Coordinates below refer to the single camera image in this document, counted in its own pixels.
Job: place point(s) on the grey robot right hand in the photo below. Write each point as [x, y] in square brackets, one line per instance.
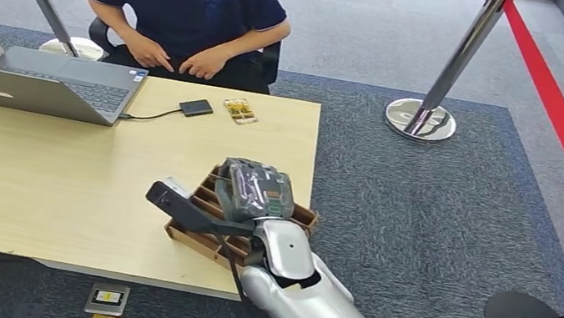
[255, 190]

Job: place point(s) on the person's left hand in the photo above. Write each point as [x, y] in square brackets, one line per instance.
[207, 64]

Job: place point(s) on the person's right hand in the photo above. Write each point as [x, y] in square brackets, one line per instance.
[152, 54]

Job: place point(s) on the person's left forearm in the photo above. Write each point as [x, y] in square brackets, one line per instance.
[261, 37]

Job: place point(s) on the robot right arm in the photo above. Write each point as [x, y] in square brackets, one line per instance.
[315, 308]

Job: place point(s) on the person's right forearm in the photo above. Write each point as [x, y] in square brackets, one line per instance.
[112, 20]

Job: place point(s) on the black card reader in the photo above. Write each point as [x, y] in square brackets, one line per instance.
[196, 108]

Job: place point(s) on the person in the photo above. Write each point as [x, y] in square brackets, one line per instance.
[188, 4]

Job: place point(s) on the wooden card rack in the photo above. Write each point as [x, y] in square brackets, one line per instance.
[202, 241]

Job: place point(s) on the black office chair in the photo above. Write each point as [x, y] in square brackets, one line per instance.
[269, 63]

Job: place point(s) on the grey open laptop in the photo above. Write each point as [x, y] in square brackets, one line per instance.
[46, 89]

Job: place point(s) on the dark blue carpet mat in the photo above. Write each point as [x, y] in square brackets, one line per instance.
[419, 212]

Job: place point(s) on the metal floor socket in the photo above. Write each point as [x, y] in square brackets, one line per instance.
[107, 298]

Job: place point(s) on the red barrier belt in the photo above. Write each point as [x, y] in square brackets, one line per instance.
[562, 116]

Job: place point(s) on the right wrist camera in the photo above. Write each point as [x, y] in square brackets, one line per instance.
[179, 209]

